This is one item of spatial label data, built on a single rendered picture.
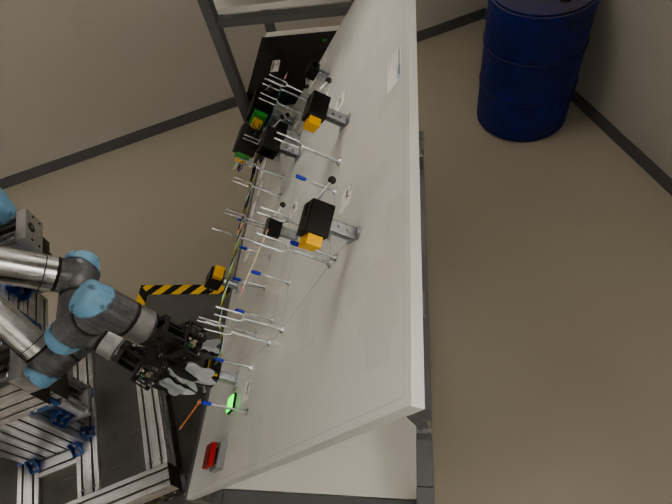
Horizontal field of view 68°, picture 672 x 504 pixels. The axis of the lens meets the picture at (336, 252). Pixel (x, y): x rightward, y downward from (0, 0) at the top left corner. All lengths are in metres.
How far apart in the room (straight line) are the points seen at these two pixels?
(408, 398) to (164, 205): 2.88
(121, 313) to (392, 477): 0.81
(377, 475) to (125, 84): 2.89
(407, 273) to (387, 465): 0.90
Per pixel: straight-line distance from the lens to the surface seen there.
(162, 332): 1.09
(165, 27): 3.46
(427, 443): 1.27
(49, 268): 1.18
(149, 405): 2.39
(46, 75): 3.62
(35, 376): 1.46
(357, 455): 1.47
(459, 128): 3.31
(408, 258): 0.64
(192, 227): 3.12
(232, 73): 1.80
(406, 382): 0.57
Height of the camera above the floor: 2.23
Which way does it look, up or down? 54 degrees down
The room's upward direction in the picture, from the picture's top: 15 degrees counter-clockwise
